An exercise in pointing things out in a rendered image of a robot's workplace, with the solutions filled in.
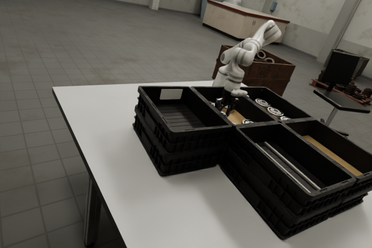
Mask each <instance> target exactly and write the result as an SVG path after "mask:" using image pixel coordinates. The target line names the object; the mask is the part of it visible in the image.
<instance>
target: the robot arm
mask: <svg viewBox="0 0 372 248"><path fill-rule="evenodd" d="M281 34H282V33H281V31H280V30H279V28H278V26H277V25H276V23H275V22H274V21H273V20H268V21H267V22H265V23H264V24H263V25H261V26H260V27H259V29H258V30H257V31H256V33H255V34H254V36H253V37H252V38H247V39H245V40H243V41H242V42H241V43H239V44H238V45H236V46H234V47H232V48H230V49H228V50H226V51H224V52H223V53H222V55H221V57H220V60H221V62H222V63H223V64H226V65H225V66H222V67H220V68H219V71H218V73H217V76H216V78H215V79H214V81H213V84H212V86H224V89H223V95H222V97H221V98H220V99H218V98H216V100H215V107H216V108H217V109H218V110H219V111H220V112H221V111H222V109H223V108H224V107H225V106H228V109H227V111H226V115H227V117H229V115H230V112H231V111H232V110H234V109H235V108H236V107H237V105H238V103H239V99H237V96H247V91H244V90H240V86H241V82H242V80H243V77H244V73H245V72H244V71H243V70H242V69H240V68H239V66H238V64H240V65H243V66H250V65H251V64H252V62H253V60H254V57H255V55H256V53H257V52H258V51H259V50H260V49H261V48H262V47H264V46H265V45H267V44H270V43H273V42H274V41H276V40H277V39H279V37H280V36H281ZM222 104H223V105H222ZM220 107H221V108H220Z"/></svg>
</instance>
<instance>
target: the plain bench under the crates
mask: <svg viewBox="0 0 372 248"><path fill-rule="evenodd" d="M212 84H213V81H187V82H159V83H145V84H117V85H89V86H61V87H52V93H53V95H54V98H55V100H56V103H57V104H58V106H59V109H60V111H61V114H62V116H63V118H64V120H65V122H66V125H67V127H68V129H69V131H70V133H71V136H72V138H73V140H74V142H75V144H76V147H77V149H78V151H79V153H80V155H81V158H82V160H83V162H84V165H85V167H86V169H87V171H88V181H87V195H86V209H85V223H84V241H85V246H86V247H92V246H94V244H95V243H96V242H97V237H98V232H99V222H100V214H101V204H103V206H104V209H105V211H106V214H107V216H108V218H109V220H110V222H111V225H112V227H113V229H114V231H115V233H116V236H117V238H118V240H119V242H120V244H121V247H122V248H372V191H370V192H368V195H367V196H365V197H364V198H363V201H364V202H363V203H361V204H358V205H356V206H354V207H352V208H350V209H348V210H346V211H344V212H342V213H340V214H338V215H335V216H333V217H330V216H328V219H327V220H325V221H323V222H321V223H319V224H317V225H314V226H312V227H310V228H308V229H306V230H304V231H301V232H299V233H298V234H295V235H293V236H291V237H289V238H287V239H282V238H281V237H279V236H278V234H277V233H276V232H275V231H274V229H273V228H272V227H271V226H270V225H269V223H268V222H267V221H266V220H265V219H264V218H263V216H262V215H261V214H260V213H259V212H258V211H257V209H256V208H255V207H254V206H253V205H252V204H251V202H250V201H249V200H248V198H247V197H245V195H244V194H243V193H242V191H241V190H240V189H239V188H238V187H237V186H236V184H235V183H234V182H233V181H232V180H231V178H230V177H229V176H228V175H227V174H226V173H225V171H224V170H223V169H222V167H221V165H222V164H219V163H217V165H216V166H212V167H206V168H201V169H196V170H190V171H187V172H181V173H176V174H170V175H160V173H159V171H158V170H157V168H156V166H155V165H154V163H153V161H152V159H151V157H150V156H149V154H148V152H147V150H146V148H145V147H144V145H143V143H142V141H141V139H140V138H139V136H138V134H137V132H136V130H135V129H134V127H133V126H132V124H133V123H134V122H135V118H134V116H135V115H136V113H135V105H137V104H138V99H137V97H139V93H138V86H190V87H191V86H208V85H212Z"/></svg>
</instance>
